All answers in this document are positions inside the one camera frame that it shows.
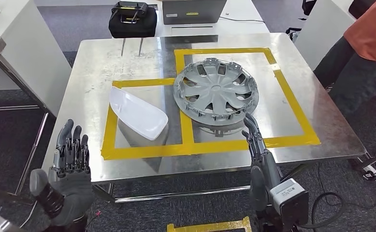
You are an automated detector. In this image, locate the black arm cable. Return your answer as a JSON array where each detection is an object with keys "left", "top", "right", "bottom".
[{"left": 298, "top": 192, "right": 346, "bottom": 230}]

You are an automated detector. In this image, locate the white cabinet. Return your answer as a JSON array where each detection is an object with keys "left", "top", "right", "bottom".
[{"left": 0, "top": 0, "right": 72, "bottom": 118}]

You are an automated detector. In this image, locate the white table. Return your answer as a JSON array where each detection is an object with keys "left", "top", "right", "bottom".
[{"left": 111, "top": 0, "right": 271, "bottom": 38}]

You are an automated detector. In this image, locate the person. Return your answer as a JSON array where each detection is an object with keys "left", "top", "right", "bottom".
[{"left": 313, "top": 0, "right": 376, "bottom": 116}]

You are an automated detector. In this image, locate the white desk panel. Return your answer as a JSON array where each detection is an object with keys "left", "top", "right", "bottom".
[{"left": 294, "top": 0, "right": 357, "bottom": 72}]

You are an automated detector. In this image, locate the white plastic part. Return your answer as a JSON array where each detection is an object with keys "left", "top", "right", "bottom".
[{"left": 109, "top": 86, "right": 170, "bottom": 142}]

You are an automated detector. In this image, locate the grey wheel hubcap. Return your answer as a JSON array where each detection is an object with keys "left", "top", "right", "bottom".
[{"left": 173, "top": 58, "right": 260, "bottom": 127}]

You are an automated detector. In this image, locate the grey laptop device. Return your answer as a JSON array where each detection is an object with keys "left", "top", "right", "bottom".
[{"left": 161, "top": 0, "right": 228, "bottom": 26}]

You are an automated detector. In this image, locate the steel workbench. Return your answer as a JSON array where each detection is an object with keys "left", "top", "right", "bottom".
[{"left": 42, "top": 32, "right": 368, "bottom": 205}]

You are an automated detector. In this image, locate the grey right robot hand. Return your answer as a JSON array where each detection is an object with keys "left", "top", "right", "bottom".
[{"left": 242, "top": 113, "right": 284, "bottom": 213}]

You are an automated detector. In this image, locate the black padded case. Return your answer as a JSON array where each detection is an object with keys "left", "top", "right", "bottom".
[{"left": 108, "top": 6, "right": 158, "bottom": 39}]

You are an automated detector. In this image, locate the large yellow tape square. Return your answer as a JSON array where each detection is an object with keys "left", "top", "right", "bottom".
[{"left": 174, "top": 47, "right": 322, "bottom": 155}]

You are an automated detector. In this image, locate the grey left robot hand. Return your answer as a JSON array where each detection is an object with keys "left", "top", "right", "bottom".
[{"left": 29, "top": 119, "right": 95, "bottom": 227}]

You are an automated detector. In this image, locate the small yellow tape rectangle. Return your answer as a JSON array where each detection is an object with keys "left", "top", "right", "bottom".
[{"left": 101, "top": 77, "right": 196, "bottom": 161}]

